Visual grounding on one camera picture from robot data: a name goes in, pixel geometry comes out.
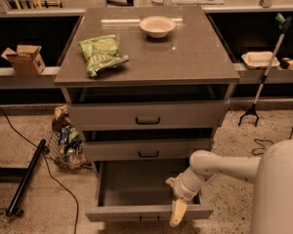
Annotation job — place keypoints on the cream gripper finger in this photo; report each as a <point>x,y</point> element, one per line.
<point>179,208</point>

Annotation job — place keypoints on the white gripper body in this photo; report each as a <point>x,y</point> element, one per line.
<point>183,189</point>

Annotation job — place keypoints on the grey bottom drawer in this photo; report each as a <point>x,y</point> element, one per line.
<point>135,190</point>

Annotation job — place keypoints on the grey drawer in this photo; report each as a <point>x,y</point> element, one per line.
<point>147,115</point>
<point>146,144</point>
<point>135,190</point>

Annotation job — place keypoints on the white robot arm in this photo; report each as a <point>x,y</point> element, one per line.
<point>271,175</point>

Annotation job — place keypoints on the grey top drawer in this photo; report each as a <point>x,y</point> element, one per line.
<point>147,115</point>

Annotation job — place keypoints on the grey drawer cabinet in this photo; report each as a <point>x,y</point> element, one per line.
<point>189,64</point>

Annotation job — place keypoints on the grey middle drawer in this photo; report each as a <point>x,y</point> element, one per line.
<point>146,144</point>

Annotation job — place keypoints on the white takeout container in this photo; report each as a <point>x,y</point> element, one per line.
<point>255,60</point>

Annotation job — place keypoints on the green chip bag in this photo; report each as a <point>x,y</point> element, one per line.
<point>101,53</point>

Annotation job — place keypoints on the yellow tape measure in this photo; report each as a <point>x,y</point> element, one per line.
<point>286,63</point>

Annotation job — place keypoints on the white paper bowl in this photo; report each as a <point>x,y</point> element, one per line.
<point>157,27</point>

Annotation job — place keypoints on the black metal pole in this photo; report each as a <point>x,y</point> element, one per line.
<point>14,207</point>

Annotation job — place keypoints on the grabber reacher tool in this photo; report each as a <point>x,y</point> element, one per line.
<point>284,24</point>

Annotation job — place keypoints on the brown cardboard box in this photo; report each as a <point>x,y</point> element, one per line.
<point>26,60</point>

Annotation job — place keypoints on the wire basket of trash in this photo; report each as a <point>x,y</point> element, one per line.
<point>65,145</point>

